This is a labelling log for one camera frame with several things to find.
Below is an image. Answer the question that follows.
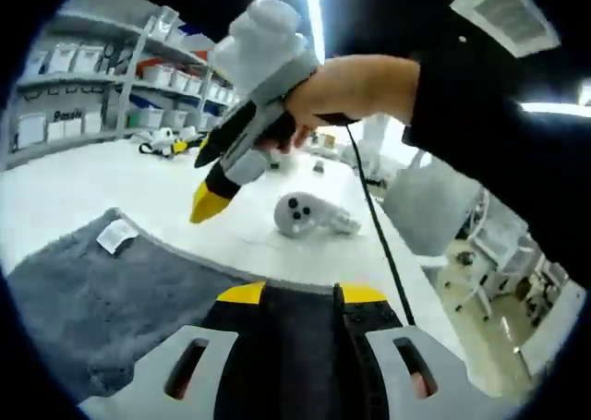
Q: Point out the grey towel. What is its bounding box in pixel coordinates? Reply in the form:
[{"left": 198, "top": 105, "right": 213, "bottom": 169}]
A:
[{"left": 6, "top": 206, "right": 345, "bottom": 420}]

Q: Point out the person's right hand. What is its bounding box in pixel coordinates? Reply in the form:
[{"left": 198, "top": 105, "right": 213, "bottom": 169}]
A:
[{"left": 281, "top": 53, "right": 421, "bottom": 153}]

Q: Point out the white yellow spare gripper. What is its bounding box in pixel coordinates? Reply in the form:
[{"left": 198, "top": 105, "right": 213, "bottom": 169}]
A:
[{"left": 138, "top": 126, "right": 207, "bottom": 159}]

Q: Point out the bright ceiling light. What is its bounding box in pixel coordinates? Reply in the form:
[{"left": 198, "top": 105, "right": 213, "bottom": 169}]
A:
[{"left": 302, "top": 0, "right": 327, "bottom": 66}]

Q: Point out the grey metal storage shelf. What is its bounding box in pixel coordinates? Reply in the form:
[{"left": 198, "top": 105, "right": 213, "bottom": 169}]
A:
[
  {"left": 133, "top": 22, "right": 241, "bottom": 135},
  {"left": 11, "top": 16, "right": 151, "bottom": 158}
]

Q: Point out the grey round controller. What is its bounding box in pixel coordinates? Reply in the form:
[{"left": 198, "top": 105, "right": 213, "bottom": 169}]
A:
[{"left": 273, "top": 189, "right": 362, "bottom": 242}]

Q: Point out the grey chair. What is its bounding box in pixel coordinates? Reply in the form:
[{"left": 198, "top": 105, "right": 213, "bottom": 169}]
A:
[{"left": 385, "top": 150, "right": 486, "bottom": 259}]

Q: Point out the white ceiling air vent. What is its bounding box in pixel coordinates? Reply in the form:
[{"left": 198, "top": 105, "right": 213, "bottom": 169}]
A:
[{"left": 450, "top": 0, "right": 562, "bottom": 59}]

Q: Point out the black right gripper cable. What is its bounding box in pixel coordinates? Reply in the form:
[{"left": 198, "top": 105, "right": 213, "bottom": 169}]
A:
[{"left": 318, "top": 113, "right": 416, "bottom": 329}]

